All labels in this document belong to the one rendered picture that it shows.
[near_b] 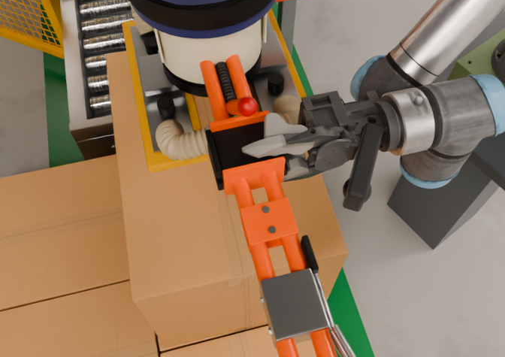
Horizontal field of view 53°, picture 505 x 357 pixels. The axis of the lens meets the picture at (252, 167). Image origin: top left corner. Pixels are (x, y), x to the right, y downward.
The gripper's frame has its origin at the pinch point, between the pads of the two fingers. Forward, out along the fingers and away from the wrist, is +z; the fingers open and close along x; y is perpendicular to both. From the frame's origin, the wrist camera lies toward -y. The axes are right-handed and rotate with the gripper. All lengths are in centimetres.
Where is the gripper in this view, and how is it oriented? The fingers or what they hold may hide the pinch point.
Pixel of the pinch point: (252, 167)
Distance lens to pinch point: 67.0
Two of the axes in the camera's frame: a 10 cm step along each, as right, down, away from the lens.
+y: -2.4, -8.3, 5.0
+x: 0.0, -5.1, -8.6
